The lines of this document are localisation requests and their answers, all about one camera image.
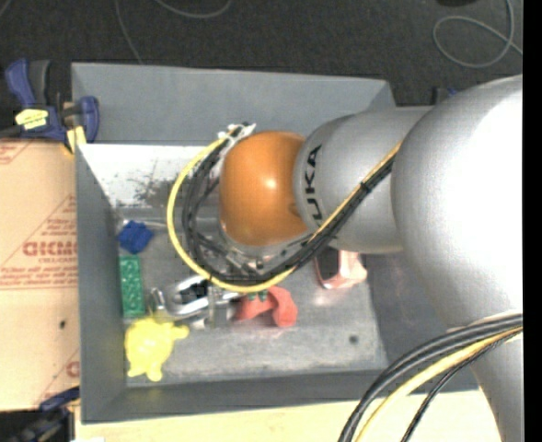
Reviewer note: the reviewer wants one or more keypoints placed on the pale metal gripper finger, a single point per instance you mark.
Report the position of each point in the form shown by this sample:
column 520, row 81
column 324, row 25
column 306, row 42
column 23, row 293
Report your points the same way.
column 185, row 283
column 188, row 312

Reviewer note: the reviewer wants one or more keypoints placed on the yellow toy turtle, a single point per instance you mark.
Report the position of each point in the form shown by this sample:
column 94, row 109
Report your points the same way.
column 150, row 345

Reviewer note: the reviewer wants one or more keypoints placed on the green studded flat block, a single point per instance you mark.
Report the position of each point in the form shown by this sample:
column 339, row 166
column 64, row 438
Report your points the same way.
column 131, row 288

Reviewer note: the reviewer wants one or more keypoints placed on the grey metal bin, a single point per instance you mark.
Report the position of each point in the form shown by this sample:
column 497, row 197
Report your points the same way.
column 261, row 343

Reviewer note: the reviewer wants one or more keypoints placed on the red toy food piece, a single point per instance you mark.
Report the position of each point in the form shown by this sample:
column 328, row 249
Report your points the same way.
column 282, row 309

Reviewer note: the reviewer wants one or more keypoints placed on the blue crumpled cloth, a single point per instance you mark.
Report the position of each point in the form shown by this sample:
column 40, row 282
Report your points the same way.
column 134, row 236

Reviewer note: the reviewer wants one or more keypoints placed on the pink cup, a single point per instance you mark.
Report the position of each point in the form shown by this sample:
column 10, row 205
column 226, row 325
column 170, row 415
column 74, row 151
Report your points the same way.
column 344, row 272

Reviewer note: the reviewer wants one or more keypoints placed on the brown cardboard board, red print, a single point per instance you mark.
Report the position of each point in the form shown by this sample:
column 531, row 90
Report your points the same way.
column 31, row 228

